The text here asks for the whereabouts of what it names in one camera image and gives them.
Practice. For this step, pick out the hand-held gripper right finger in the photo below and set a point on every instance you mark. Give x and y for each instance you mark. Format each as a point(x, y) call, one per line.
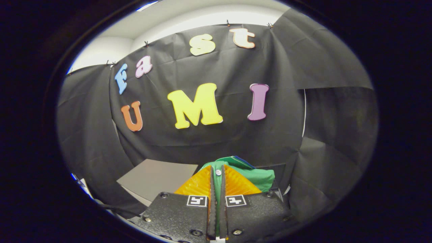
point(256, 216)

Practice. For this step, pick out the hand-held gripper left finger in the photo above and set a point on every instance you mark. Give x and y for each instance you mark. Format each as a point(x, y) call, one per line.
point(182, 216)

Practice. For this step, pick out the green shirt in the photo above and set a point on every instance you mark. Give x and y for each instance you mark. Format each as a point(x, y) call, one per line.
point(263, 177)

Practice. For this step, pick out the beige cabinet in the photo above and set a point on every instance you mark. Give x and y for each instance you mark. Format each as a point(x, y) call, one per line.
point(155, 179)

